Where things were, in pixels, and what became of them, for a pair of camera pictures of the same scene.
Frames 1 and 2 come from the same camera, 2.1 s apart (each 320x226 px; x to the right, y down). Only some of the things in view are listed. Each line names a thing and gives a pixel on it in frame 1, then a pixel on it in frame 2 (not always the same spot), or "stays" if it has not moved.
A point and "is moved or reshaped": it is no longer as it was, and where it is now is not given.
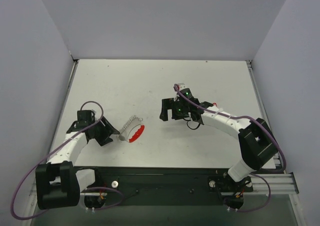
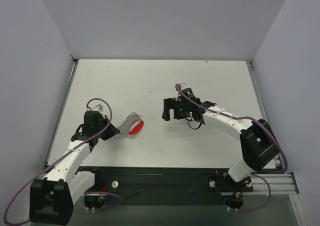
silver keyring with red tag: [132, 130] is moved or reshaped
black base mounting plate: [148, 186] stays
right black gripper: [170, 108] stays
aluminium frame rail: [277, 181] stays
